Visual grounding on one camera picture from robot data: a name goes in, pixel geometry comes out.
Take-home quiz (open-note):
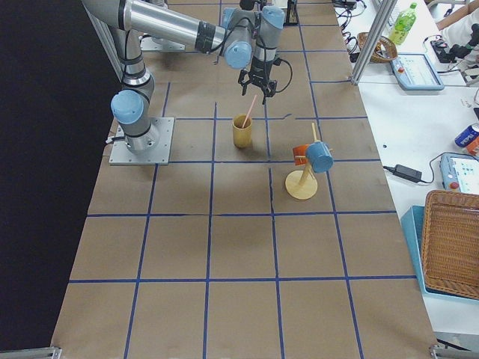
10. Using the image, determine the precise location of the blue drink can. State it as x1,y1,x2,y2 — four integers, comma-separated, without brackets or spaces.
454,123,479,147

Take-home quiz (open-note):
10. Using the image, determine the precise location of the black power adapter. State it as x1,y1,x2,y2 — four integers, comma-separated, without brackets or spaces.
382,165,426,183

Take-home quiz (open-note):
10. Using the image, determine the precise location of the black wire cup rack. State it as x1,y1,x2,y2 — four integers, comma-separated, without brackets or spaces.
284,0,299,26

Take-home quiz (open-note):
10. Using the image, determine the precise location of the rectangular wicker tray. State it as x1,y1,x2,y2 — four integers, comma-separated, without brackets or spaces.
421,190,478,299

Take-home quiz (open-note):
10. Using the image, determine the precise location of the aluminium frame post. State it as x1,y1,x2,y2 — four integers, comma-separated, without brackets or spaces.
350,0,397,85

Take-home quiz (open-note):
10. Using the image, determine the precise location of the oval wicker basket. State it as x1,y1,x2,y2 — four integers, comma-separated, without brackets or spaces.
357,32,397,64

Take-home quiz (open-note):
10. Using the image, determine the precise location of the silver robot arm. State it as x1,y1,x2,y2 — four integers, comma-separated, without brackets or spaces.
83,1,285,154

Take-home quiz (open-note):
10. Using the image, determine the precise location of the bamboo chopstick holder cup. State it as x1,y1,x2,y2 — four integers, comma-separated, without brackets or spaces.
232,114,252,149

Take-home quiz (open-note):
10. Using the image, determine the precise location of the pink chopstick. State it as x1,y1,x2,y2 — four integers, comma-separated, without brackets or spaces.
241,94,257,129

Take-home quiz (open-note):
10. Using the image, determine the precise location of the blue teach pendant tablet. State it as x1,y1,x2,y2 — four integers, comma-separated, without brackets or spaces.
390,53,445,91

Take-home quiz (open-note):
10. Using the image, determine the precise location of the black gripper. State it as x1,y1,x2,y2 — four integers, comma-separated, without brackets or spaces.
238,55,278,105

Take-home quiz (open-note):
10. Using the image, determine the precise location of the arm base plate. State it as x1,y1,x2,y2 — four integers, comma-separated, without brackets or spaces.
109,117,175,165
140,34,186,52

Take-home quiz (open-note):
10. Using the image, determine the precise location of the light blue tray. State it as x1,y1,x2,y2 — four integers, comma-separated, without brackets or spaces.
400,206,478,304

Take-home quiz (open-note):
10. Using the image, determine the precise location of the green tea bottle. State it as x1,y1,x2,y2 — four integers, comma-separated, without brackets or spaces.
388,2,417,46

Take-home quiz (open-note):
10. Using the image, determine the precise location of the blue cup on stand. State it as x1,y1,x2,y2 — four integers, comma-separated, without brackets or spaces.
305,141,334,173

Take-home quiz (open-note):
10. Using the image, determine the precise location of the wooden cup tree stand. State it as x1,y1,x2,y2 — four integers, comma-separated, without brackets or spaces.
285,123,320,200

